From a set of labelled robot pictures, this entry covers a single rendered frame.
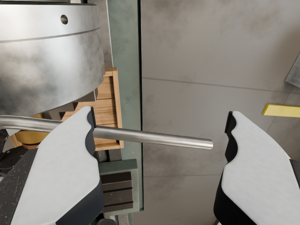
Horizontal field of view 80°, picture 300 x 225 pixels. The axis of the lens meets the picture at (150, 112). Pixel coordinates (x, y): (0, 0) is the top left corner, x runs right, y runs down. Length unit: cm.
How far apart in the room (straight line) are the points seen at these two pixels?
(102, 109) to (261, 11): 151
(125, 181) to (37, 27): 61
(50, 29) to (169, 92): 145
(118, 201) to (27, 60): 68
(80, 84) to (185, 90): 145
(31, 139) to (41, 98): 18
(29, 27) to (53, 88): 7
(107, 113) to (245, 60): 146
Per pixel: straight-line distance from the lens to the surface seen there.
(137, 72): 95
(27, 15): 25
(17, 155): 54
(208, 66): 169
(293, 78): 218
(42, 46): 25
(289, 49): 212
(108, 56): 59
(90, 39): 31
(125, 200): 84
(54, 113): 41
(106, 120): 65
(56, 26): 26
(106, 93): 61
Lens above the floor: 144
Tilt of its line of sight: 58 degrees down
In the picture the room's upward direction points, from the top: 161 degrees clockwise
